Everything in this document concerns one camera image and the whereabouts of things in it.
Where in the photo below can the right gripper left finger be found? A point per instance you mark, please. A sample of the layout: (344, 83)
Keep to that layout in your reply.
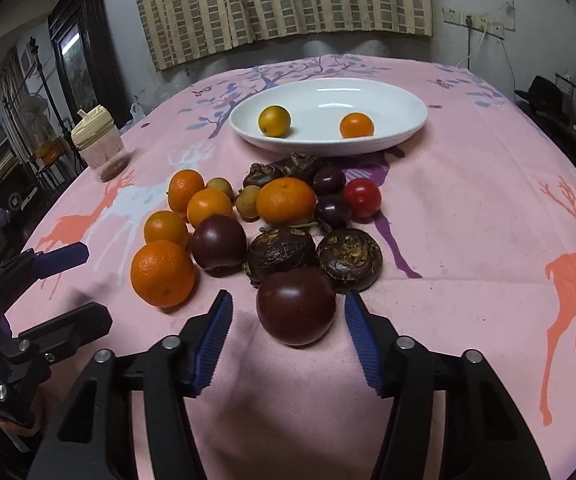
(91, 434)

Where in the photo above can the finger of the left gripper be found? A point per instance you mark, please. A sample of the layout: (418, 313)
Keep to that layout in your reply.
(61, 337)
(30, 266)

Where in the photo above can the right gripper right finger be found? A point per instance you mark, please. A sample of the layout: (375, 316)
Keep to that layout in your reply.
(485, 435)

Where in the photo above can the large orange tangerine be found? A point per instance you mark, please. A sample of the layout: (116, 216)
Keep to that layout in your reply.
(163, 274)

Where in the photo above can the dark purple plum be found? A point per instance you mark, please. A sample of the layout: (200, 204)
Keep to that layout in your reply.
(219, 244)
(296, 307)

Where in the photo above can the tan longan fruit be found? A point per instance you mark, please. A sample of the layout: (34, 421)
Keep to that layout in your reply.
(221, 185)
(245, 202)

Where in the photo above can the big orange tangerine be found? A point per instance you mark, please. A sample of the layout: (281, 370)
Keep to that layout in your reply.
(286, 202)

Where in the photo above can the dark cherry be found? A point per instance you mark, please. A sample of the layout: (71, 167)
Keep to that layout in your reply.
(329, 180)
(333, 212)

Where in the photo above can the yellow-green citrus fruit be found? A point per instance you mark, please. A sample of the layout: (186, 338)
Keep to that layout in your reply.
(274, 121)

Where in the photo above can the red cherry tomato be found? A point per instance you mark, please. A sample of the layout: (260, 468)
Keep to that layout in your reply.
(363, 196)

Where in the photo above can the small orange kumquat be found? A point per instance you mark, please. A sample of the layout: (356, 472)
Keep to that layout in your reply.
(356, 125)

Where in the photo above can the cream lid plastic jar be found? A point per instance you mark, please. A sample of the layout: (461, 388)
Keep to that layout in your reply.
(98, 141)

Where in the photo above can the pink deer tablecloth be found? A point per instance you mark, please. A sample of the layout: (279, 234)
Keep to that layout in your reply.
(478, 232)

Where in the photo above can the striped beige curtain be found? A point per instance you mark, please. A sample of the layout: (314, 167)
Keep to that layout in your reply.
(180, 31)

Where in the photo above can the white oval plate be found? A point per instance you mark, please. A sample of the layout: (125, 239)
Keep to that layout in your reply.
(317, 107)

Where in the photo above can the dark wooden door frame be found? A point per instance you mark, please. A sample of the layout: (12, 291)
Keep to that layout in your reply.
(86, 60)

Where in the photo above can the wall power strip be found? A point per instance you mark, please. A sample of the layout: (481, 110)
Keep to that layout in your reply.
(474, 22)

